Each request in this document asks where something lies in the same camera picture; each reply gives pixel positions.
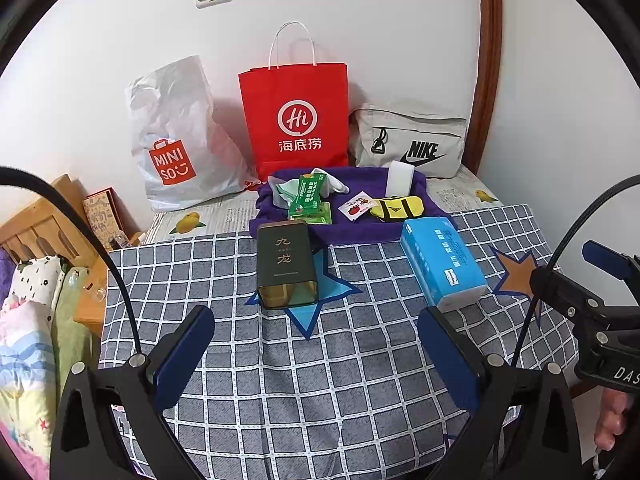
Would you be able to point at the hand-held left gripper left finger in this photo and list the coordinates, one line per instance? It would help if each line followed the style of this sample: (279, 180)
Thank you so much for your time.
(182, 355)

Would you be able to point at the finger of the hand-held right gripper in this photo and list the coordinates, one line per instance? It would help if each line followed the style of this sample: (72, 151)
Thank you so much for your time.
(565, 295)
(605, 260)

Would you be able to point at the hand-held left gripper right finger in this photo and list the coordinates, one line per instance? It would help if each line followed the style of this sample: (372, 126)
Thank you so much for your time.
(450, 360)

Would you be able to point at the yellow pouch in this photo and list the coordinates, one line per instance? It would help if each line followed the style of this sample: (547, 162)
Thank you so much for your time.
(397, 208)

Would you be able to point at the small strawberry print packet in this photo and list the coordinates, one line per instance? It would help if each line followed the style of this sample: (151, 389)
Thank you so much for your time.
(356, 206)

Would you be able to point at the white sponge block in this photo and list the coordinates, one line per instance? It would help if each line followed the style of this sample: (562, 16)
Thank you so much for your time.
(401, 177)

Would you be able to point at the light green wipes packet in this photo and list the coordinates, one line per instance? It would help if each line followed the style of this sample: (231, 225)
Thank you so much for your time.
(312, 216)

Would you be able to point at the light green cloth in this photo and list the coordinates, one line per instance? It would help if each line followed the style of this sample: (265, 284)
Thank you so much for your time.
(286, 192)

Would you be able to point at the dark green packet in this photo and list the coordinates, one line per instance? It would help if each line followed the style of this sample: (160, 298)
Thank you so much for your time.
(307, 192)

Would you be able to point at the white glove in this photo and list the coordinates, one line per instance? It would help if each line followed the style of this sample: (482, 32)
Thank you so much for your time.
(332, 182)

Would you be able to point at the person's right hand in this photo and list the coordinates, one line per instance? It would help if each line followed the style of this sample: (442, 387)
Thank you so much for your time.
(612, 420)

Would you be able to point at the orange star sticker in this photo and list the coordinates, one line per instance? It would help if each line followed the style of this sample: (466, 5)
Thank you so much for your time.
(517, 277)

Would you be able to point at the blue tissue pack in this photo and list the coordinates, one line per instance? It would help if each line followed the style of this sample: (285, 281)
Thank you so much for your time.
(440, 260)

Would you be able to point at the wooden nightstand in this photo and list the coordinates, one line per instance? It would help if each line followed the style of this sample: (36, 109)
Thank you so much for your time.
(87, 315)

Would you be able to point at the green blanket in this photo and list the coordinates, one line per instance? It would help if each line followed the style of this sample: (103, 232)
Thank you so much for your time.
(70, 350)

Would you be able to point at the grey checked tablecloth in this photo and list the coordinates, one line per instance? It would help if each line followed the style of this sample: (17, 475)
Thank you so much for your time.
(300, 385)

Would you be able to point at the clear glass jar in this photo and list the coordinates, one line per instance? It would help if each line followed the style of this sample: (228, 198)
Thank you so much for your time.
(75, 280)

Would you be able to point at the fruit print paper sheet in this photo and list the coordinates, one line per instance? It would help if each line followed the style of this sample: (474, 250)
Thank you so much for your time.
(210, 225)

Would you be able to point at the blue star sticker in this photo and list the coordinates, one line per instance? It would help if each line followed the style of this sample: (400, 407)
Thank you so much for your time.
(335, 287)

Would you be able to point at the dark green tea tin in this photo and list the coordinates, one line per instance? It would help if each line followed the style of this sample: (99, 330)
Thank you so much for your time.
(285, 265)

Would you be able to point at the floral quilt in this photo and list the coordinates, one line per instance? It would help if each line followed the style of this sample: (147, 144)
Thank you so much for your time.
(22, 360)

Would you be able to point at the patterned gift box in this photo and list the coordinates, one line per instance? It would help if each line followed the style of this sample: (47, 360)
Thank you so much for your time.
(102, 215)

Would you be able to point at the purple towel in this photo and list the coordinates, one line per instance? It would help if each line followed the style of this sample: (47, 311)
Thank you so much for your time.
(350, 230)

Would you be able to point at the wooden headboard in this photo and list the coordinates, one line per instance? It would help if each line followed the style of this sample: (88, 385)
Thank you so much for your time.
(35, 220)

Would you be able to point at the white plastic shopping bag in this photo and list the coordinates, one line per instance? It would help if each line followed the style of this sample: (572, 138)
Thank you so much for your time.
(175, 150)

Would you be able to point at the grey zip pouch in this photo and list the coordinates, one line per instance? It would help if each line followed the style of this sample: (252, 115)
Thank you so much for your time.
(410, 145)

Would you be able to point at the red paper bag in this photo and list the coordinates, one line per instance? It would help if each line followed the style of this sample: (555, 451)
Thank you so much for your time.
(295, 120)

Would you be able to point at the brown wooden door frame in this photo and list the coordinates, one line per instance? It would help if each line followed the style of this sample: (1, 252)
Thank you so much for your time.
(487, 60)

